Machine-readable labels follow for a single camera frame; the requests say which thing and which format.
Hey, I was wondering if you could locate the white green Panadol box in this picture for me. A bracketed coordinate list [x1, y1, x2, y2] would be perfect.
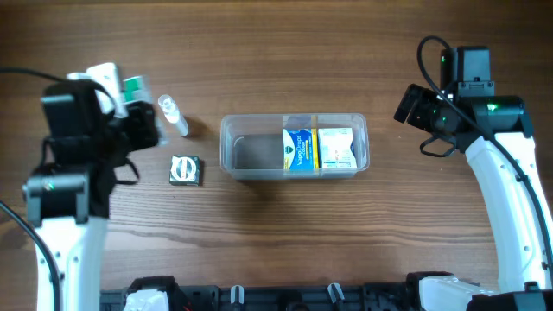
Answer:
[124, 75, 168, 147]

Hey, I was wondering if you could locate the blue VapoDrops lozenge box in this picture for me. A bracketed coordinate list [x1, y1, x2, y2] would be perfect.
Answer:
[282, 128, 319, 170]

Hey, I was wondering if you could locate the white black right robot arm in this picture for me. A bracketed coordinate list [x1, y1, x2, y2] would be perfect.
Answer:
[394, 85, 552, 310]

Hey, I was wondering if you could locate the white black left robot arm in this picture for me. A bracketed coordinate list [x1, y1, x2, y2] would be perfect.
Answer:
[22, 79, 159, 310]

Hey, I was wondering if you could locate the white medicine box in container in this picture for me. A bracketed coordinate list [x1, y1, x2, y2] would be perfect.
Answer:
[318, 128, 357, 169]

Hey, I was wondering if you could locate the clear plastic container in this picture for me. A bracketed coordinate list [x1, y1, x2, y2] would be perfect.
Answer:
[220, 113, 370, 180]

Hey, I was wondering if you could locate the green Zam-Buk ointment box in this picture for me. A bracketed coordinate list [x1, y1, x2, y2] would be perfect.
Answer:
[169, 155, 201, 186]

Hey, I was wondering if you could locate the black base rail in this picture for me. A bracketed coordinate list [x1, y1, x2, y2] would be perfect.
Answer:
[98, 276, 416, 311]

